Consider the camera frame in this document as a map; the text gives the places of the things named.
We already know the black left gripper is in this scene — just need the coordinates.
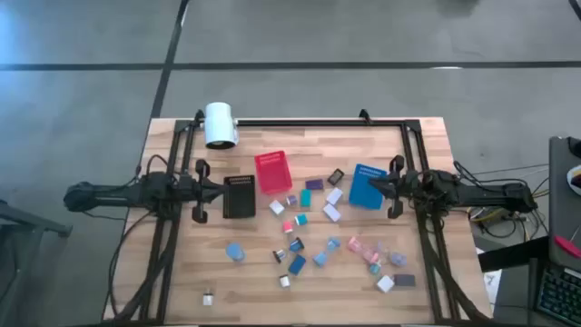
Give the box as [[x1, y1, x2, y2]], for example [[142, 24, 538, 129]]
[[180, 159, 227, 224]]

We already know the black capped hourglass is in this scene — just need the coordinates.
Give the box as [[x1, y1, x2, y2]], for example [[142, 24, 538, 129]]
[[271, 236, 306, 264]]

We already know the blue capped hourglass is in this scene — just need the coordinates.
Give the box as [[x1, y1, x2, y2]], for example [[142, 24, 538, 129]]
[[225, 242, 247, 263], [311, 236, 342, 268]]

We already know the blue plastic basket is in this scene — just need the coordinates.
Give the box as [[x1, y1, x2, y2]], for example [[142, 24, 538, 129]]
[[348, 163, 389, 211]]

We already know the red handled tool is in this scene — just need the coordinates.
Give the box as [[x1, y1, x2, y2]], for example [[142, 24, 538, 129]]
[[553, 234, 581, 260]]

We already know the black floor cable tangle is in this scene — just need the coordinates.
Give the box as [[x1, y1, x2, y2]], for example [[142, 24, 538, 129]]
[[467, 161, 550, 240]]

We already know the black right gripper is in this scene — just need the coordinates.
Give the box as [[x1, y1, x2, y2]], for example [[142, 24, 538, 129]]
[[368, 154, 418, 220]]

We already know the white cylindrical lamp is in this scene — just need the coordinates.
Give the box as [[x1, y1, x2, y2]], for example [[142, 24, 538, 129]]
[[203, 102, 240, 150]]

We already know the blue plastic box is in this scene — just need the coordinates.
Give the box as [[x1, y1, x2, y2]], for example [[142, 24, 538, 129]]
[[287, 253, 308, 276]]

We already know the red plastic basket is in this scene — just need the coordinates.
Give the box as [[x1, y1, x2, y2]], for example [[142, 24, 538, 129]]
[[253, 150, 294, 195]]

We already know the black plastic basket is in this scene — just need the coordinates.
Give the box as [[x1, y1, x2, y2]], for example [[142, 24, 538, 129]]
[[222, 174, 257, 220]]

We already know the black computer keyboard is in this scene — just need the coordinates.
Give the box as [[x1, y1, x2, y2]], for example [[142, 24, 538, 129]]
[[536, 262, 581, 324]]

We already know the grey metal stand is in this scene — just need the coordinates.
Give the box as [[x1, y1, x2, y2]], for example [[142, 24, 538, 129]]
[[0, 199, 74, 327]]

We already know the white round patterned object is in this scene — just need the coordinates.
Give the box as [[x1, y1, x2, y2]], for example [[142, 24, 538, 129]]
[[566, 163, 581, 196]]

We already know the dark grey desk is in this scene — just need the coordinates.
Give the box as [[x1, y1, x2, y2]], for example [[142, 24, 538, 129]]
[[547, 134, 581, 273]]

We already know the pink capped hourglass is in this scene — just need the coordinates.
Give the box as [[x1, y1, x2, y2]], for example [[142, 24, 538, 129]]
[[347, 235, 383, 265]]

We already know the white paper sheet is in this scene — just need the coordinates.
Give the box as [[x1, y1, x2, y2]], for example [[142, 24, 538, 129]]
[[483, 268, 503, 296]]

